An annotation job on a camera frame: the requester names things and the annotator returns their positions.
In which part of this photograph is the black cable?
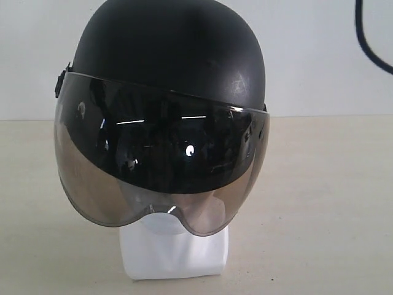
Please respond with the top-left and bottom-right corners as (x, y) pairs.
(354, 0), (393, 76)

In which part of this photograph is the black helmet with tinted visor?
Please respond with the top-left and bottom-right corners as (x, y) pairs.
(54, 1), (270, 237)

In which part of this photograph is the white mannequin head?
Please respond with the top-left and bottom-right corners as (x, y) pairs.
(119, 178), (230, 273)

